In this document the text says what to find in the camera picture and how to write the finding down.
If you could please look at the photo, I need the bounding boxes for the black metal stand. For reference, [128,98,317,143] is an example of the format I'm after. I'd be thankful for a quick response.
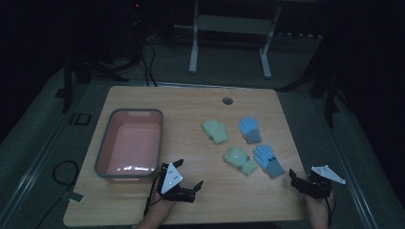
[53,53,130,115]
[276,31,343,129]

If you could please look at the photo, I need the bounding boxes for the white metal desk frame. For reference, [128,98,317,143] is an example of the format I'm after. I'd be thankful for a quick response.
[188,0,283,80]

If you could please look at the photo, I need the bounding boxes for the person's right hand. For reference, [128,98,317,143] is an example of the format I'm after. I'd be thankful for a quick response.
[304,192,336,218]

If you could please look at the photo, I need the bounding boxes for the black floor bracket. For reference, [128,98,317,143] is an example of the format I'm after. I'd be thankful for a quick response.
[69,112,93,126]

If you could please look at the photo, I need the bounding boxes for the right hand-held gripper cable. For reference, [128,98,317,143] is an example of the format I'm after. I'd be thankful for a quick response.
[324,190,337,229]

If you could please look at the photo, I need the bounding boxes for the plain green glove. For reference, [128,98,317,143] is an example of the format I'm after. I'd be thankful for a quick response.
[202,118,229,145]

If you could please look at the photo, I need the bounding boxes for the black cables behind table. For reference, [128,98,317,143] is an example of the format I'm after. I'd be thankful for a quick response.
[139,40,159,88]

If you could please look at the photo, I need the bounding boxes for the green glove with face print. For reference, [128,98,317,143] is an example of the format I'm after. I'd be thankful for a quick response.
[222,146,258,177]

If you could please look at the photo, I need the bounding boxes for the grey tape piece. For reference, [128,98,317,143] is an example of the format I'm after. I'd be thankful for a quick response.
[61,191,85,204]

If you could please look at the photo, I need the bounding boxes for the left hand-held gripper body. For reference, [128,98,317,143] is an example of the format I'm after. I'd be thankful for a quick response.
[158,162,196,203]

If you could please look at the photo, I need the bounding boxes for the person's left hand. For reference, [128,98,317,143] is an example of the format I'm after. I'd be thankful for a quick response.
[148,190,176,213]

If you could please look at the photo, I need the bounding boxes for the pink basin with grey rim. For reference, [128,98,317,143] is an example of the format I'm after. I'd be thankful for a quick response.
[94,108,164,184]

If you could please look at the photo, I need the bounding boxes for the black floor cable loop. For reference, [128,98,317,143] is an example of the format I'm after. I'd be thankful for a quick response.
[34,159,80,229]

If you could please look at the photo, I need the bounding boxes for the left hand-held gripper cable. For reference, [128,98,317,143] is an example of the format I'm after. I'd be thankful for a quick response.
[143,171,165,219]

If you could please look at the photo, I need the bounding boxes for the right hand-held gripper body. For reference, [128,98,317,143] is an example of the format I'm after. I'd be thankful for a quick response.
[294,164,347,200]

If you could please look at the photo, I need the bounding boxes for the blue glove with grey cuff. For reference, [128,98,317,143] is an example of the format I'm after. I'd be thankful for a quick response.
[252,144,286,179]
[237,116,263,144]

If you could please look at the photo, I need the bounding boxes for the dark tripod with red light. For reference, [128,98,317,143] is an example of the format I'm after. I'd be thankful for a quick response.
[126,0,148,65]

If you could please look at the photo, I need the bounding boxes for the hand-held gripper cable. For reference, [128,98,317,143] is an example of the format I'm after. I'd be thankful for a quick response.
[143,171,165,219]
[324,190,337,229]

